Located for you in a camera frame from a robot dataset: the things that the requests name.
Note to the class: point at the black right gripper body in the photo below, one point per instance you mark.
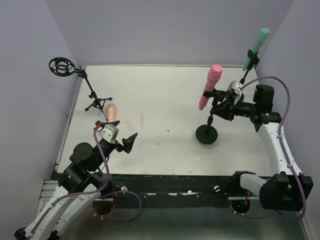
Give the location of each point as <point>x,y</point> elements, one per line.
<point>223,107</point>

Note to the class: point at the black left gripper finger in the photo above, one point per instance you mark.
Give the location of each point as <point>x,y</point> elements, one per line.
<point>127,143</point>
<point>100,124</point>

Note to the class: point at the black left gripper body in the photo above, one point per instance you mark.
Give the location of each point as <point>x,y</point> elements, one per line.
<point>119,144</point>

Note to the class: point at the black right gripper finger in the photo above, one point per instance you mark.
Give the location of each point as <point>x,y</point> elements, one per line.
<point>224,113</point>
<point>226,99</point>

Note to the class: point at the beige toy microphone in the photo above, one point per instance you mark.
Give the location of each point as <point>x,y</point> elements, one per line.
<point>111,112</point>

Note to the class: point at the black round-base clamp stand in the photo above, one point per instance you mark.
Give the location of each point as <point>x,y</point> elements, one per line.
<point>206,133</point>

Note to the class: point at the pink toy microphone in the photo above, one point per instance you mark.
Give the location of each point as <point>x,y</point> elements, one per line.
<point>213,76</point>

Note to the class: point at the mint green toy microphone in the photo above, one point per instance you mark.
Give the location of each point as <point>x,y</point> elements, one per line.
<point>259,41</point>

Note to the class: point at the black round-base clip mic stand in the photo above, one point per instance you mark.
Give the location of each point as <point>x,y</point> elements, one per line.
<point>253,61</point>

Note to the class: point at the black robot base mounting bar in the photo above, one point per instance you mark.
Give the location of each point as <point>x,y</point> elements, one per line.
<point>129,191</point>

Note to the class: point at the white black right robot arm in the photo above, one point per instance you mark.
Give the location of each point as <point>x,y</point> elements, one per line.
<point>288,188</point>

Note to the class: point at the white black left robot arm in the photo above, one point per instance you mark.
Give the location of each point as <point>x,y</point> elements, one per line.
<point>79,185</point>

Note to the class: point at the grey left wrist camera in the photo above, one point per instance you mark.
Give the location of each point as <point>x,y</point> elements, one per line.
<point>109,133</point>

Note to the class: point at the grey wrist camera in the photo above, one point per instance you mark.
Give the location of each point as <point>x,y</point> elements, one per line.
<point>235,91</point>
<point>109,133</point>

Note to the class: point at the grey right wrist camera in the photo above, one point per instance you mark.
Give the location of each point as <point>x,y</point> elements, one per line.
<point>235,91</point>

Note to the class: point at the aluminium extrusion rail frame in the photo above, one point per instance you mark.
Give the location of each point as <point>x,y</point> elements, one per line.
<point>161,104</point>

